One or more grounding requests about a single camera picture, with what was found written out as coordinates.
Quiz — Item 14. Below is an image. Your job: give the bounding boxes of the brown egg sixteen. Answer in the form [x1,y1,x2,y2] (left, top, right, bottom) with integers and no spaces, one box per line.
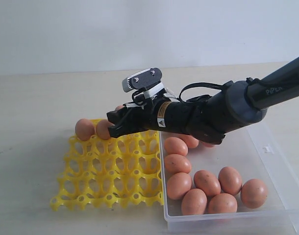
[208,193,238,214]

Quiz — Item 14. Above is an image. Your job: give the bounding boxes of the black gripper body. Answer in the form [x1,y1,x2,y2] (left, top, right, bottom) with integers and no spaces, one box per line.
[125,97,206,137]

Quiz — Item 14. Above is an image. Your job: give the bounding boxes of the clear plastic container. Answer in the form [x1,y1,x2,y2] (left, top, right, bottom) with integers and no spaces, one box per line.
[161,123,299,235]

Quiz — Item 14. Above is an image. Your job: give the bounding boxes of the brown egg four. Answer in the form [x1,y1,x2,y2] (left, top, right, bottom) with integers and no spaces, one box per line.
[240,179,269,209]

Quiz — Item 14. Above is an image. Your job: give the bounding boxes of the brown egg three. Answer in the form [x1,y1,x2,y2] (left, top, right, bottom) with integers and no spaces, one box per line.
[115,105,125,111]

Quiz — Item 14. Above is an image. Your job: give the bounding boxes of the brown egg eleven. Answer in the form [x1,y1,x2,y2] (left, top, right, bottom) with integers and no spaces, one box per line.
[193,170,221,197]

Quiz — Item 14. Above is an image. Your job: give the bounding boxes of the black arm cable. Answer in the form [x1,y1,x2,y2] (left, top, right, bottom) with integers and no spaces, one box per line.
[178,83,225,103]

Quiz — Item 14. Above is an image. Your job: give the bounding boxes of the brown egg ten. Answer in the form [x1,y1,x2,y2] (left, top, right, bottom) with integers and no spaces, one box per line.
[164,137,188,157]

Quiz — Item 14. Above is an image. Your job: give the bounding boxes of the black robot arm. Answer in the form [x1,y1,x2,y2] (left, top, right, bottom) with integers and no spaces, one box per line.
[107,57,299,145]

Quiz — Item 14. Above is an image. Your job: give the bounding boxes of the brown egg twelve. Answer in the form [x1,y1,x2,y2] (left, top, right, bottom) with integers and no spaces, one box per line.
[164,154,192,174]

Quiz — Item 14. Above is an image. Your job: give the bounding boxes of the brown egg one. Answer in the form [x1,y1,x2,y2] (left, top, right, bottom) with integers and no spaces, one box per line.
[75,118,95,141]

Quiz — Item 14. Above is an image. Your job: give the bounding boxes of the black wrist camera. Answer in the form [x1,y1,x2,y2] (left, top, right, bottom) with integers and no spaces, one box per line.
[122,68,163,93]

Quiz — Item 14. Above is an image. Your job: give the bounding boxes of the brown egg fourteen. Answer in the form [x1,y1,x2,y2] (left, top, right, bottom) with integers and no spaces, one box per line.
[218,166,242,196]

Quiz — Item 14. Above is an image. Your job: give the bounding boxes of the brown egg seven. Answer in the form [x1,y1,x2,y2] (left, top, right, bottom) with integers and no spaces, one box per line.
[180,135,199,149]

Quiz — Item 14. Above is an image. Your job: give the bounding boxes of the brown egg two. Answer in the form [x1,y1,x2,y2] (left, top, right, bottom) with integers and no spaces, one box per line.
[96,119,114,140]

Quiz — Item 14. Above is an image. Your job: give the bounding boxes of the yellow plastic egg tray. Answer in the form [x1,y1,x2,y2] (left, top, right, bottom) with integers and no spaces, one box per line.
[50,130,164,211]

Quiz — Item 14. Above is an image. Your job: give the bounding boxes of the brown egg thirteen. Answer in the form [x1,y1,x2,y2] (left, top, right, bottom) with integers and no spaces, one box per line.
[167,172,192,200]

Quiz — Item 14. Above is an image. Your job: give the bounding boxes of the small white plastic clip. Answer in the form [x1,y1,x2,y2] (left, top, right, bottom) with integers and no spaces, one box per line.
[262,146,274,154]

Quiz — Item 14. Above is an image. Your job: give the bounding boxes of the brown egg fifteen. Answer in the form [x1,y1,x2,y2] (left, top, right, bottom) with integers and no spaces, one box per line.
[181,188,207,215]

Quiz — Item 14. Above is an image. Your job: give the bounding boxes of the brown egg nine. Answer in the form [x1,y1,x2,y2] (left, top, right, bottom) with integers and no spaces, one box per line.
[200,141,215,148]

